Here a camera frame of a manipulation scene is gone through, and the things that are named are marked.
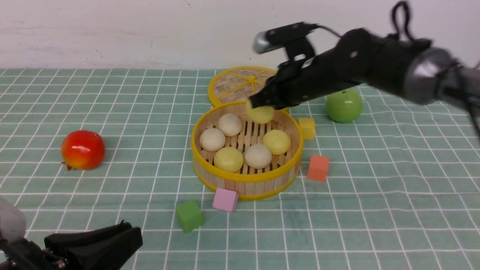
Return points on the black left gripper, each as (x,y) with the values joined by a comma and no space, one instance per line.
(108,248)

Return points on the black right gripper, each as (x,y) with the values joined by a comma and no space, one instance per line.
(346,65)

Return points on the yellow bun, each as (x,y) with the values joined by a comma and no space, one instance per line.
(261,114)
(277,141)
(229,159)

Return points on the yellow bun front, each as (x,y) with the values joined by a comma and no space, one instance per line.
(277,141)

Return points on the white bun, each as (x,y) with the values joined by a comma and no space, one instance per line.
(212,140)
(230,125)
(258,156)

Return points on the white bun front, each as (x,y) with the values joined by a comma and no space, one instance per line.
(258,156)

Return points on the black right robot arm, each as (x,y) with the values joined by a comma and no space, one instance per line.
(414,71)

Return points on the woven bamboo steamer lid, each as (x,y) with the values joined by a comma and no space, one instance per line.
(237,84)

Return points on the bamboo steamer tray yellow rim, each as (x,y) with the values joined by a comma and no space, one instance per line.
(249,183)

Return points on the yellow cube block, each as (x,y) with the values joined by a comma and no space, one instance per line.
(307,126)

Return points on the green apple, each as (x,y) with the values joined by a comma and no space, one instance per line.
(344,106)

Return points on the orange cube block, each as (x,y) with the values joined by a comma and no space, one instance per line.
(318,169)

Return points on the green cube block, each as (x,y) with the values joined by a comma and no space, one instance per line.
(190,216)

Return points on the pink cube block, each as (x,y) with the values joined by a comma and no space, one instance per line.
(225,200)

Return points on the green checkered tablecloth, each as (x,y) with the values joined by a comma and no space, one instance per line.
(402,191)

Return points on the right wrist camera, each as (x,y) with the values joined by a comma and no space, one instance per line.
(292,38)

